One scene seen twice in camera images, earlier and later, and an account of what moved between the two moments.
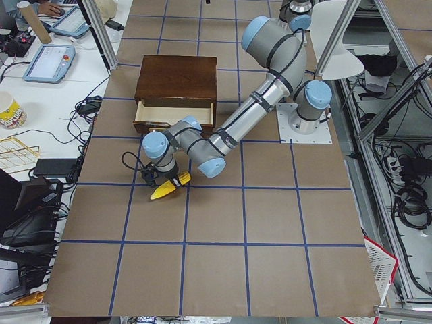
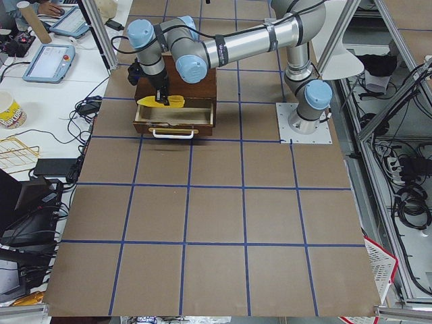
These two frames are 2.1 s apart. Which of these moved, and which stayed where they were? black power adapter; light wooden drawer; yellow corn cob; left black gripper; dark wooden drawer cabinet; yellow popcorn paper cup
Moved: left black gripper; yellow corn cob
Stayed: light wooden drawer; black power adapter; yellow popcorn paper cup; dark wooden drawer cabinet
